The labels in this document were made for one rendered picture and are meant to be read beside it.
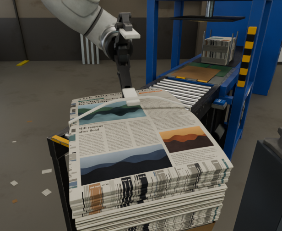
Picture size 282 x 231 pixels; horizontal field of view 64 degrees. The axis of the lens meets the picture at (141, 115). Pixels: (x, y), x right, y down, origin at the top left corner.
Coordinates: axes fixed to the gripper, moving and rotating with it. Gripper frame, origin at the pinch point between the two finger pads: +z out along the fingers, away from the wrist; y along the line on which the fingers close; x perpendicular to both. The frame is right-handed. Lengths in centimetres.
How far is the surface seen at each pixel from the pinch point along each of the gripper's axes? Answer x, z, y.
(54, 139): 30, -54, 52
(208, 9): -103, -161, 7
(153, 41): -53, -165, 33
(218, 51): -135, -184, 53
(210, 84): -93, -121, 62
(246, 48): -108, -104, 28
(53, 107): 69, -281, 151
